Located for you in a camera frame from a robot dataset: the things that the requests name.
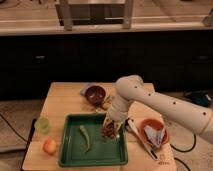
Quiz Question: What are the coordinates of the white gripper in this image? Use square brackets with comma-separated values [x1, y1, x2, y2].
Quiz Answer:
[107, 97, 132, 123]

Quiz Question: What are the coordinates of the dark red grape bunch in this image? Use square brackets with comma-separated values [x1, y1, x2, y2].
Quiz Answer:
[102, 122, 117, 138]

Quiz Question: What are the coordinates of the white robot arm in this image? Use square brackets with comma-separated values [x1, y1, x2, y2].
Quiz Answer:
[107, 75, 213, 144]

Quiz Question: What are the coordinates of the green plastic tray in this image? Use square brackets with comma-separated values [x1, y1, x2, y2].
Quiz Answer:
[58, 113, 128, 167]

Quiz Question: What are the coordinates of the yellow fruit piece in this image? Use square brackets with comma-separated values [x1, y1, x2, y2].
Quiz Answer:
[102, 100, 111, 110]

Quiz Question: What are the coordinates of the dark purple bowl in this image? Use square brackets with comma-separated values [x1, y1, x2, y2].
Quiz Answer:
[85, 86, 106, 106]

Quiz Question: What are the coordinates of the orange bowl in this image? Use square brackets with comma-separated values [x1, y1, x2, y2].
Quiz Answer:
[139, 118, 169, 148]

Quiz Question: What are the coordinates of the light blue plate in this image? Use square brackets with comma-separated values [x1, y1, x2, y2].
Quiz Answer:
[80, 83, 95, 96]

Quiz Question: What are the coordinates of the green chili pepper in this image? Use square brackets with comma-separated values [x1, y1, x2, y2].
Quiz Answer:
[79, 125, 90, 153]

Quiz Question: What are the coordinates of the grey crumpled cloth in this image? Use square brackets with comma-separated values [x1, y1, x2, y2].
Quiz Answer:
[144, 125, 166, 148]

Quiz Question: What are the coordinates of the orange peach fruit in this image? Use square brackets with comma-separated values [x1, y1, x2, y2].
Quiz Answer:
[43, 139, 57, 155]

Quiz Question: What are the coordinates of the small green cup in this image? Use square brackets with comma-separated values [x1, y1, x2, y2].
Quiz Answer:
[34, 117, 50, 134]

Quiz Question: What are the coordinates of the black cable on floor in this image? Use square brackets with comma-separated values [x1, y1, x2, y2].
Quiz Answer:
[169, 133, 197, 171]

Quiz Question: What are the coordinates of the black cable at left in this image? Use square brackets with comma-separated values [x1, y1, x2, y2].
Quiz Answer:
[0, 113, 30, 144]

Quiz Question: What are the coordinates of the wooden stool frame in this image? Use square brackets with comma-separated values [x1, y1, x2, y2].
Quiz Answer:
[55, 0, 134, 30]

